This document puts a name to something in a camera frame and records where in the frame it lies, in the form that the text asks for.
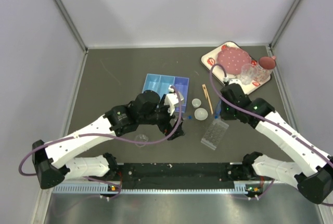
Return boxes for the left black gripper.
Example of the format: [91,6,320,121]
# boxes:
[139,95,185,140]

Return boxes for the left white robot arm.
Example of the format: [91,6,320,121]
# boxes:
[32,87,184,189]

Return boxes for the pink strawberry mug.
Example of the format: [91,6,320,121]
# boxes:
[254,56,276,82]

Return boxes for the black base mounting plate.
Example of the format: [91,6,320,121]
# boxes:
[119,163,251,190]

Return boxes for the clear glass dish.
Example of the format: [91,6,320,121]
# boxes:
[134,134,149,148]

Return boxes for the clear acrylic test tube rack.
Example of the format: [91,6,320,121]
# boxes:
[201,118,229,150]

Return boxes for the purple right drawer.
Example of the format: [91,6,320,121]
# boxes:
[174,77,189,113]

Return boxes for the white slotted cable duct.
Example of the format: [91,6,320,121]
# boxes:
[56,181,263,195]

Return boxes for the light blue drawer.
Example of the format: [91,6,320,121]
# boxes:
[142,73,161,93]
[158,75,175,97]

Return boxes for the white evaporating dish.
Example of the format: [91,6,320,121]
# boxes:
[194,108,208,121]

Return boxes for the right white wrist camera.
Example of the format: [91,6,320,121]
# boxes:
[223,77,242,86]

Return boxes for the light blue middle drawer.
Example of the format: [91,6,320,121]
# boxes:
[158,75,175,97]

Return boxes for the pink dotted plate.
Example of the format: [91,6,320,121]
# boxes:
[217,47,251,76]

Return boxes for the light blue left drawer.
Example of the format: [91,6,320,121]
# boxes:
[142,73,161,93]

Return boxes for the wooden tongs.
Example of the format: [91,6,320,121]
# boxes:
[202,84,214,115]

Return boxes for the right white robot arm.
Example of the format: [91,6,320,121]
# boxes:
[218,83,332,204]

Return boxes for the clear drinking glass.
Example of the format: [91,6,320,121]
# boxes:
[239,64,258,85]

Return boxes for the small white crucible cup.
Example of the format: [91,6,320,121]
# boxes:
[191,98,201,108]

